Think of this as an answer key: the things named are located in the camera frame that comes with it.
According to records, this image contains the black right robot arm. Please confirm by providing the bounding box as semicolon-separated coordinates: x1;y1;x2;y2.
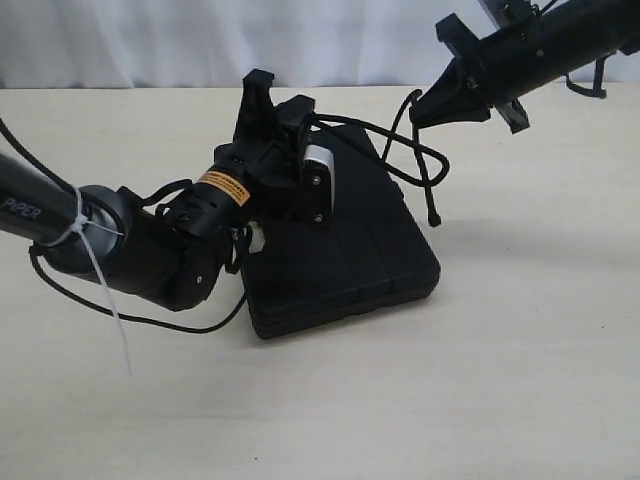
410;1;639;133

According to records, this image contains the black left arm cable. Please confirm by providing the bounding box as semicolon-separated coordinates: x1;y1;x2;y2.
0;117;251;335

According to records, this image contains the white zip tie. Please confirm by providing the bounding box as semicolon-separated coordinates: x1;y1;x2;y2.
33;186;133;378

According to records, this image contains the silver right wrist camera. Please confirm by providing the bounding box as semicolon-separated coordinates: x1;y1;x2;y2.
474;0;536;31

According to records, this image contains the black rope with loop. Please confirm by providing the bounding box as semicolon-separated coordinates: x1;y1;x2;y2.
294;89;450;227

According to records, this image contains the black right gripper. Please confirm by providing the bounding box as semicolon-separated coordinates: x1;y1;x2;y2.
409;14;530;133

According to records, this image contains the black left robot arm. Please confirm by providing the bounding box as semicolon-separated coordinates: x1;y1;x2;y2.
1;69;315;312

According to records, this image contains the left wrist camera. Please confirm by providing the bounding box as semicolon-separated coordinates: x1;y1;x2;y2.
299;144;335;230

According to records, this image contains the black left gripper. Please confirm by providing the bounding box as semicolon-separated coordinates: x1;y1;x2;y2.
199;68;316;220

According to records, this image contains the black plastic tool case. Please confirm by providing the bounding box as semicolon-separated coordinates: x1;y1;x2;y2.
241;126;441;339

